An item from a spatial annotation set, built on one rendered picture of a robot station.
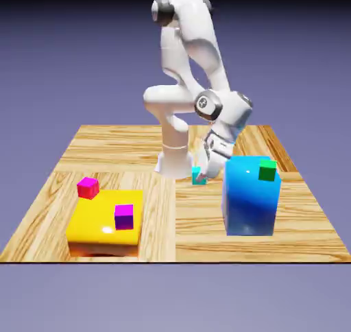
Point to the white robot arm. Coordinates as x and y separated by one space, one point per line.
175 112

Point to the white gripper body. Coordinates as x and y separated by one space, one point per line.
215 165

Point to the large yellow box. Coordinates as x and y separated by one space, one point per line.
101 219

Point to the small cyan cube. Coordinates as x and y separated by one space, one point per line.
195 176

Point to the large blue box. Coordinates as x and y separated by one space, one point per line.
251 200

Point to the small green cube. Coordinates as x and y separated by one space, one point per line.
267 171

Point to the small red cube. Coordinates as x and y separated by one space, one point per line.
88 188

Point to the small purple cube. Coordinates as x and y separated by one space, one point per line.
124 217

